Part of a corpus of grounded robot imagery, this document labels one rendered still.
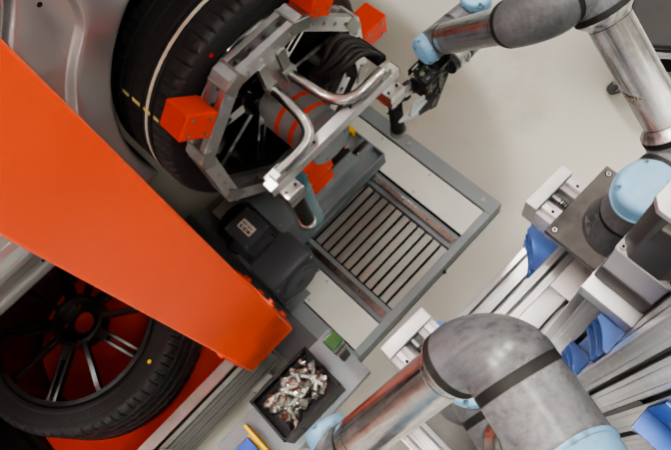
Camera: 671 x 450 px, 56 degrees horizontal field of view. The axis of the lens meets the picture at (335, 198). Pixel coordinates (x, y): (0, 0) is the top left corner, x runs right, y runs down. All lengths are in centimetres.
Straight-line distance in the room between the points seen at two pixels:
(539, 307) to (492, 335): 77
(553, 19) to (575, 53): 157
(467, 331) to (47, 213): 53
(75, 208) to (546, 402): 60
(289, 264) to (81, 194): 118
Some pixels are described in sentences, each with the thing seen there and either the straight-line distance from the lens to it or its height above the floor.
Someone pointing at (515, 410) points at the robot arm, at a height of 145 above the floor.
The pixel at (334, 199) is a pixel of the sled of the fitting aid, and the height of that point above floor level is 15.
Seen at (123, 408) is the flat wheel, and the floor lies 50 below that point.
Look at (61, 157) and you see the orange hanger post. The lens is 78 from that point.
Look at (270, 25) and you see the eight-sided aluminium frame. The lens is 146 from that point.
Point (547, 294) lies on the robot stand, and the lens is 155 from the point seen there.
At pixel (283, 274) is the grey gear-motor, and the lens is 193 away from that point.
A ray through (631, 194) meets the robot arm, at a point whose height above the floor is 104.
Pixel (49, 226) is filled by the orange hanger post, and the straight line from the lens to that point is 85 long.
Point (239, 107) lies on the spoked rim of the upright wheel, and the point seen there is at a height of 88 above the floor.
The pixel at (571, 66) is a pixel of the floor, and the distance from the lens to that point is 274.
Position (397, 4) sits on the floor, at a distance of 291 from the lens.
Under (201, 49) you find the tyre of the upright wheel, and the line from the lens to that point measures 142.
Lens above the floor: 221
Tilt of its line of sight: 65 degrees down
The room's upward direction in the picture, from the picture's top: 21 degrees counter-clockwise
